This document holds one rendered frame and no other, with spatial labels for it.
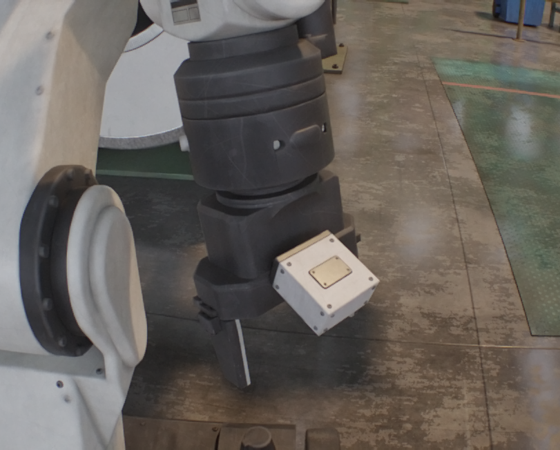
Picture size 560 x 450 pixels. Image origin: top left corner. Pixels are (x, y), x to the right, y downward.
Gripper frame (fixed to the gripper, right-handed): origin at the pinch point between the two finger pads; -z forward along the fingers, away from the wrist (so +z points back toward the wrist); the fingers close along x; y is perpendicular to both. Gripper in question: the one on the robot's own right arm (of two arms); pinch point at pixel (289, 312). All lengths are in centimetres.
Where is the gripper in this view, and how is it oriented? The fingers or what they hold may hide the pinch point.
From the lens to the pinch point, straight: 38.4
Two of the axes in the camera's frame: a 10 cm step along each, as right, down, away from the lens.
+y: -6.5, -2.1, 7.3
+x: 7.5, -3.6, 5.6
